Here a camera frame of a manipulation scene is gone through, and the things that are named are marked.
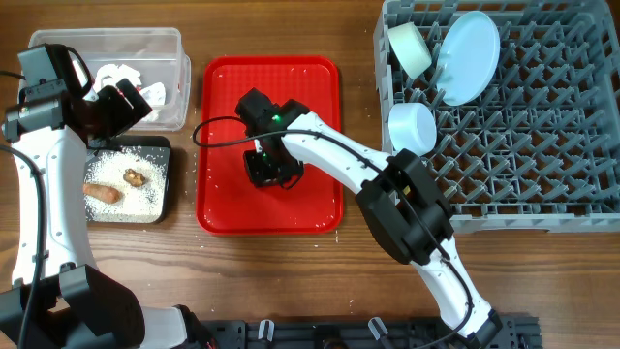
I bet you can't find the brown mushroom piece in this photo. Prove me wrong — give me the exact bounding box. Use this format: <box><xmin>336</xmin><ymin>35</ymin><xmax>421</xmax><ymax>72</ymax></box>
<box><xmin>123</xmin><ymin>169</ymin><xmax>146</xmax><ymax>187</ymax></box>

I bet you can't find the orange carrot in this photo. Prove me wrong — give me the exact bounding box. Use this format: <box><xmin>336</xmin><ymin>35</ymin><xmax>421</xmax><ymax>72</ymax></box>
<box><xmin>82</xmin><ymin>183</ymin><xmax>122</xmax><ymax>205</ymax></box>

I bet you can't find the white rice pile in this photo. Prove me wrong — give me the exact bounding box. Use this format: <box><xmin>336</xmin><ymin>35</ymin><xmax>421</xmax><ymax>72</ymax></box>
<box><xmin>84</xmin><ymin>147</ymin><xmax>169</xmax><ymax>224</ymax></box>

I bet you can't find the light blue bowl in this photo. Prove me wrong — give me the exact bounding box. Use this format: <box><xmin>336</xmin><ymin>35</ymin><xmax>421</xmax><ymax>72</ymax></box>
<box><xmin>387</xmin><ymin>103</ymin><xmax>437</xmax><ymax>156</ymax></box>

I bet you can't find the green bowl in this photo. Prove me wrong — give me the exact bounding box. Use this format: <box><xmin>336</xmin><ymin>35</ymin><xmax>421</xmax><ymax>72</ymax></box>
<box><xmin>387</xmin><ymin>22</ymin><xmax>432</xmax><ymax>79</ymax></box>

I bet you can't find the light blue plate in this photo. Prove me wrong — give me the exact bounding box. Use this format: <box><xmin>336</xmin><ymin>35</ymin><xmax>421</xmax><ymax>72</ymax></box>
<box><xmin>436</xmin><ymin>11</ymin><xmax>500</xmax><ymax>107</ymax></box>

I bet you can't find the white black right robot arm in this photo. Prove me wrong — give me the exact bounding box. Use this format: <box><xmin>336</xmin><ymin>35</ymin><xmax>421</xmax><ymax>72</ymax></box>
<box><xmin>235</xmin><ymin>88</ymin><xmax>502</xmax><ymax>348</ymax></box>

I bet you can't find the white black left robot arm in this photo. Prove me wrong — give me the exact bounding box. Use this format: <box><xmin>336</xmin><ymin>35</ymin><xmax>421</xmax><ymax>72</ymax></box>
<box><xmin>1</xmin><ymin>44</ymin><xmax>189</xmax><ymax>348</ymax></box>

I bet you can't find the black food waste tray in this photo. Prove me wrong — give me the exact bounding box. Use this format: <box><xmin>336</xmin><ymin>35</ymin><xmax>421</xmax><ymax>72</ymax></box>
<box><xmin>84</xmin><ymin>134</ymin><xmax>172</xmax><ymax>225</ymax></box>

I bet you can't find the clear plastic waste bin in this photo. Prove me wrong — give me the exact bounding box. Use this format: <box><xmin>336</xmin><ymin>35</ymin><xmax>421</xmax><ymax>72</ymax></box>
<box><xmin>29</xmin><ymin>27</ymin><xmax>191</xmax><ymax>132</ymax></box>

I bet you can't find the grey dishwasher rack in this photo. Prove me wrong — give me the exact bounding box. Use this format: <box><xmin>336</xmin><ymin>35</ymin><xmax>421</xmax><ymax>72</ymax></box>
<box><xmin>373</xmin><ymin>1</ymin><xmax>619</xmax><ymax>233</ymax></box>

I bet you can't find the red serving tray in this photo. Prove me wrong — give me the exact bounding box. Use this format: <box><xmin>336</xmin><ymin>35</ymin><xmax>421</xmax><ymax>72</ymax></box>
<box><xmin>196</xmin><ymin>55</ymin><xmax>344</xmax><ymax>236</ymax></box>

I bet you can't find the black mounting rail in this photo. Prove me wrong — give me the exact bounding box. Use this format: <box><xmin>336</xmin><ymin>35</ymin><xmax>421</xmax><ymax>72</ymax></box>
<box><xmin>202</xmin><ymin>315</ymin><xmax>543</xmax><ymax>349</ymax></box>

